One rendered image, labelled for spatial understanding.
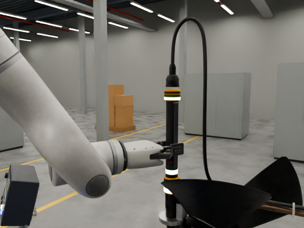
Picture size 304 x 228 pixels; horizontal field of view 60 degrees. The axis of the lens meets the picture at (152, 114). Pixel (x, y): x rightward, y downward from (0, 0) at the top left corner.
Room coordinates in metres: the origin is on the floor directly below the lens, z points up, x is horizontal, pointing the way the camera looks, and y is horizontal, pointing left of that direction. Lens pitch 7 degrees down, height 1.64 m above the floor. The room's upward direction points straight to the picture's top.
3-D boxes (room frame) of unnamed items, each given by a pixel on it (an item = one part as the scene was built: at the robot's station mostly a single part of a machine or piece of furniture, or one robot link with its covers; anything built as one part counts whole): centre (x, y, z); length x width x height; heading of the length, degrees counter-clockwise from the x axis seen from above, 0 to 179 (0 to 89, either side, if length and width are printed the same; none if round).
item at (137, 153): (0.65, 0.04, 1.47); 0.11 x 0.10 x 0.07; 119
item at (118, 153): (0.63, 0.09, 1.46); 0.09 x 0.03 x 0.08; 29
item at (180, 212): (0.70, -0.06, 1.31); 0.09 x 0.07 x 0.10; 64
